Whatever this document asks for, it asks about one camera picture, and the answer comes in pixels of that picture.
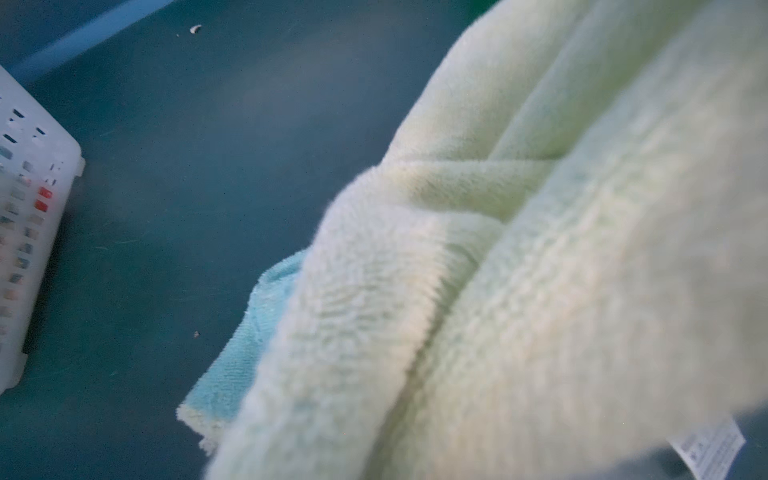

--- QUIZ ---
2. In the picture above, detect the pale yellow towel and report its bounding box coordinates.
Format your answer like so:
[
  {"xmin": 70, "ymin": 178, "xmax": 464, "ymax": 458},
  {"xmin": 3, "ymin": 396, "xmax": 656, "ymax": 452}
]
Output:
[{"xmin": 205, "ymin": 1, "xmax": 767, "ymax": 479}]

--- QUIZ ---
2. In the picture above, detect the white perforated plastic basket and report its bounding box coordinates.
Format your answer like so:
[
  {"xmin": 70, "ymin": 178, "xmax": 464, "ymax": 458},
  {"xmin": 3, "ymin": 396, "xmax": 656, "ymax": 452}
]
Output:
[{"xmin": 1, "ymin": 69, "xmax": 85, "ymax": 392}]

